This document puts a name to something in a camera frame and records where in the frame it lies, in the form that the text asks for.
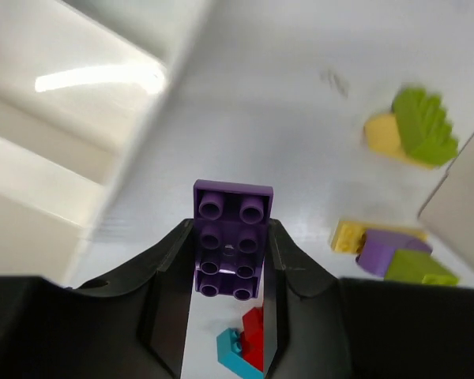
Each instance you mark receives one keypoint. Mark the lime green lego brick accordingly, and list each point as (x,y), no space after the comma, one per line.
(412,266)

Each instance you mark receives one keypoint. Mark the right white plastic container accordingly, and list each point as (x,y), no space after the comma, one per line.
(449,211)

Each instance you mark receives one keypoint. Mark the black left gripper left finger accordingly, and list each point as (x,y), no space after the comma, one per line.
(130,322)

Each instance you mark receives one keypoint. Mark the left white plastic container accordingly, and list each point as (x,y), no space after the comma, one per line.
(78,82)

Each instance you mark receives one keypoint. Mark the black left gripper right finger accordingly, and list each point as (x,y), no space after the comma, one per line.
(320,326)

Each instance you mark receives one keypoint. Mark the green leaf lego piece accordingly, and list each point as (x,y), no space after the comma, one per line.
(425,130)

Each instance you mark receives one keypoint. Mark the teal lego brick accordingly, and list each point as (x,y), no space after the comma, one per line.
(230,355)

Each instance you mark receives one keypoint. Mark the red lego cluster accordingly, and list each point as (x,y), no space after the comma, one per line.
(252,338)

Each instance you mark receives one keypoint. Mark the pale yellow lego plate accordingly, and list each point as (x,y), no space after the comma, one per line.
(348,235)

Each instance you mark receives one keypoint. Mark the purple curved lego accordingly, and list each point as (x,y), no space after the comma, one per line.
(379,247)

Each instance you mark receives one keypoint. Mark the purple lego plate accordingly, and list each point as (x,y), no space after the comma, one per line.
(231,223)

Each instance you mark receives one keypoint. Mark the yellow lego base piece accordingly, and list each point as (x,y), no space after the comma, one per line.
(382,136)

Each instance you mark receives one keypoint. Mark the white plastic container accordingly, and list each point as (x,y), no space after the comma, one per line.
(449,211)
(78,82)

